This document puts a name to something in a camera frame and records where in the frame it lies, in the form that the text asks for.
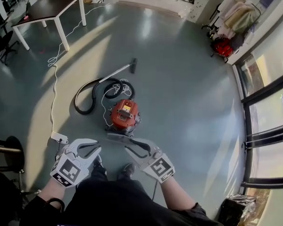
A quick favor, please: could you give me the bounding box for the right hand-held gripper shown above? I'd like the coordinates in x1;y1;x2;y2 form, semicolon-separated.
124;137;175;185

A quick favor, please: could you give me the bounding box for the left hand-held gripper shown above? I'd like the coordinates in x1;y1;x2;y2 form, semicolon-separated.
49;138;102;189

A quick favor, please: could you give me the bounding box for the orange vacuum cleaner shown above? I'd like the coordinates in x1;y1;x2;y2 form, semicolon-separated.
105;98;142;136

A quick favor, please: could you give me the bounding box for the person's left forearm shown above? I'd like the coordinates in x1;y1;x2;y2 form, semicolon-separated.
39;179;67;204

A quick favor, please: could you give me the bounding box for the person's right forearm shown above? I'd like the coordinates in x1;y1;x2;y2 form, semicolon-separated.
160;179;198;209

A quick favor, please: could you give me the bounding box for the black trash bin with liner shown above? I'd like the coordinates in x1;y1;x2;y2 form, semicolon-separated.
218;194;257;226

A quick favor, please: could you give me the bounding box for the person's left shoe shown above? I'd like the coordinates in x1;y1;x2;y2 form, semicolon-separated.
93;154;107;174

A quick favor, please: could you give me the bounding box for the person's shoe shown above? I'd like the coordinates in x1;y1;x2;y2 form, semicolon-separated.
117;162;135;179
93;154;107;174

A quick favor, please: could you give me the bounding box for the person's right shoe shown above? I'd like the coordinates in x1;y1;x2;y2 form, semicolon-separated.
117;162;135;179

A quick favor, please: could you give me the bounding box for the white power strip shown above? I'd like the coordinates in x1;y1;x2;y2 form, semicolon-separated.
50;132;69;144

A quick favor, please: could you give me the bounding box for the person's black clothing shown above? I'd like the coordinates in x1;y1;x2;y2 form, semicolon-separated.
21;163;225;226

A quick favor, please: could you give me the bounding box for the black round stool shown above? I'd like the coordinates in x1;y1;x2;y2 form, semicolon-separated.
0;135;25;174

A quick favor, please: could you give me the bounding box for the metal vacuum wand with nozzle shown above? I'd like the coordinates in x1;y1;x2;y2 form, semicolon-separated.
99;57;138;83

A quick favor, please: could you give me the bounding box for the black framed glass door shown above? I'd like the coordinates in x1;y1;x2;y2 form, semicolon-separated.
232;13;283;226

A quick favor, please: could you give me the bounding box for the black office chair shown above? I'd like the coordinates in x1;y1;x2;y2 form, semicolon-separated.
0;13;21;65

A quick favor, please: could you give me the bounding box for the dark top white leg table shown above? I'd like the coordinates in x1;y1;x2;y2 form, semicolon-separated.
11;0;87;51

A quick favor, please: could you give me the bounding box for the clothes rack with garments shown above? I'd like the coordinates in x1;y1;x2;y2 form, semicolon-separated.
201;0;262;63

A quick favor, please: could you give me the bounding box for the black vacuum hose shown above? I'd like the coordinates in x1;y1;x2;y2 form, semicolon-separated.
74;77;135;115

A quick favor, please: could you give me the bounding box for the white vacuum power cord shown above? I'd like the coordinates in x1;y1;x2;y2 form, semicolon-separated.
101;79;133;127

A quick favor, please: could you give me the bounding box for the white extension cable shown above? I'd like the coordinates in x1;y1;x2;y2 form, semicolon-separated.
48;3;111;134

